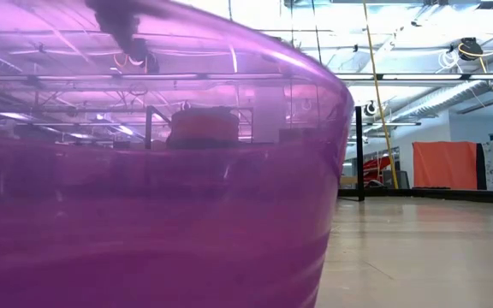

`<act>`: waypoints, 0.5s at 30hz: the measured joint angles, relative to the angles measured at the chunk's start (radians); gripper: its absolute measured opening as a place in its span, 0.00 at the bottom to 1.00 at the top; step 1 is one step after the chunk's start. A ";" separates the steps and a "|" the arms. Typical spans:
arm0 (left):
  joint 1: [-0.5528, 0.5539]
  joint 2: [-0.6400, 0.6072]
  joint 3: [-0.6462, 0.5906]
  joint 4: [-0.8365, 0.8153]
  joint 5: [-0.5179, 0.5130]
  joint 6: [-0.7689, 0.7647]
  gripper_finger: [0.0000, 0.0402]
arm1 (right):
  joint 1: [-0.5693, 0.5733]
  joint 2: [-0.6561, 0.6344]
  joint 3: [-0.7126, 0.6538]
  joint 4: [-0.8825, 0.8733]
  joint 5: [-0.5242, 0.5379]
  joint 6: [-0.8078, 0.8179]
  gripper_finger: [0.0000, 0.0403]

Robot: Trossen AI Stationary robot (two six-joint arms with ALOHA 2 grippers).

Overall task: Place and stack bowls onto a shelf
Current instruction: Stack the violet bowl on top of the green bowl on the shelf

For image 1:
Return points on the silver ceiling duct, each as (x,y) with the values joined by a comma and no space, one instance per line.
(443,99)

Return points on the orange panel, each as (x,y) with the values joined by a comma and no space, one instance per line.
(443,164)

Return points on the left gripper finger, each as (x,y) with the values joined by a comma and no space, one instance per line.
(118,17)

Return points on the purple translucent bowl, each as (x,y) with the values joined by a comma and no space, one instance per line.
(144,235)

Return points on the black metal table frame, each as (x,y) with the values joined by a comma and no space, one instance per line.
(443,196)

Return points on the red object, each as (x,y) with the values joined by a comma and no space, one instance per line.
(377,167)

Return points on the long ceiling light bar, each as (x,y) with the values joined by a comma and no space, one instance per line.
(422,77)

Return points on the coral red matte bowl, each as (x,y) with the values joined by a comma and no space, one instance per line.
(203,126)

